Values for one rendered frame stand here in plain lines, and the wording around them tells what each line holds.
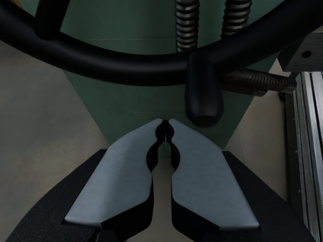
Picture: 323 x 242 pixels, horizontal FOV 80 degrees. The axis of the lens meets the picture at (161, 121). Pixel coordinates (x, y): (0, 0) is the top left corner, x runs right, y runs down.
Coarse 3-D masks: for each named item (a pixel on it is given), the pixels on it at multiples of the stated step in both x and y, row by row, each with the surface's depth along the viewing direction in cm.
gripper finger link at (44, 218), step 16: (96, 160) 9; (80, 176) 8; (48, 192) 7; (64, 192) 7; (80, 192) 7; (32, 208) 7; (48, 208) 7; (64, 208) 7; (32, 224) 6; (48, 224) 6; (64, 224) 6; (16, 240) 6; (32, 240) 6; (48, 240) 6; (64, 240) 6; (80, 240) 6
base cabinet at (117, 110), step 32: (32, 0) 30; (96, 0) 29; (128, 0) 29; (160, 0) 29; (224, 0) 29; (256, 0) 29; (64, 32) 34; (96, 32) 34; (128, 32) 34; (160, 32) 33; (256, 64) 39; (96, 96) 49; (128, 96) 48; (160, 96) 48; (224, 96) 47; (128, 128) 62; (192, 128) 61; (224, 128) 61
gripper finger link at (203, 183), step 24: (168, 120) 12; (192, 144) 10; (192, 168) 8; (216, 168) 8; (192, 192) 7; (216, 192) 7; (240, 192) 7; (192, 216) 7; (216, 216) 6; (240, 216) 6
